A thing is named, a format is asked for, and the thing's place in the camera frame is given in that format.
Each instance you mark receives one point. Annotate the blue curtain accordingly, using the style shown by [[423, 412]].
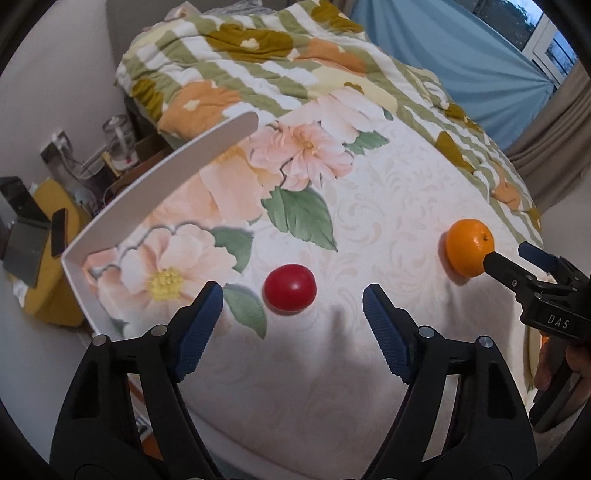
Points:
[[461, 60]]

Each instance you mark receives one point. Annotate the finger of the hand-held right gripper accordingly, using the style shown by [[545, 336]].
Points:
[[503, 268], [538, 254]]

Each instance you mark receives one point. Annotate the small orange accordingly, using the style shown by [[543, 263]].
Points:
[[466, 249]]

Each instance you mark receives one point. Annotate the brown cardboard box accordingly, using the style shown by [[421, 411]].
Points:
[[147, 147]]

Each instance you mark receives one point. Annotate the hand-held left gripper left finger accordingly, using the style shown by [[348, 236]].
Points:
[[198, 332]]

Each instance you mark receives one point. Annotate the yellow stool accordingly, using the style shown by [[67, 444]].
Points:
[[55, 295]]

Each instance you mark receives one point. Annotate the floral tablecloth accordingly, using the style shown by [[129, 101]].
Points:
[[369, 207]]

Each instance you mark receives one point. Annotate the glass blender jar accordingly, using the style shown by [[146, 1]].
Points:
[[119, 138]]

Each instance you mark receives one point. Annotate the striped floral blanket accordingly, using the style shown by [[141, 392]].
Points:
[[258, 78]]

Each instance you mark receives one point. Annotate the beige curtain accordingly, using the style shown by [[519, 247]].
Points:
[[563, 147]]

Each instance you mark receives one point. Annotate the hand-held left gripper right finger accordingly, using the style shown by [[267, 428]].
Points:
[[385, 334]]

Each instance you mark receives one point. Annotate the black laptop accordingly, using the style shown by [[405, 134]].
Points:
[[25, 240]]

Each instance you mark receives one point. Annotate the person's right hand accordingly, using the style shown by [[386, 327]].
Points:
[[545, 369]]

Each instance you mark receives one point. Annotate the grey patterned cloth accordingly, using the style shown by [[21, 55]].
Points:
[[231, 7]]

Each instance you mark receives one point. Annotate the window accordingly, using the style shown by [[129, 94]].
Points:
[[549, 46]]

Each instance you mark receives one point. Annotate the white tray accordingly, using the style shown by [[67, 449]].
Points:
[[152, 170]]

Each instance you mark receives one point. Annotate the wall socket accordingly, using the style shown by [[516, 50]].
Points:
[[57, 143]]

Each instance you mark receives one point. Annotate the red tomato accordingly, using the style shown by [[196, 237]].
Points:
[[290, 288]]

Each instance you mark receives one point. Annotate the black smartphone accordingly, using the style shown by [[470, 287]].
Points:
[[58, 233]]

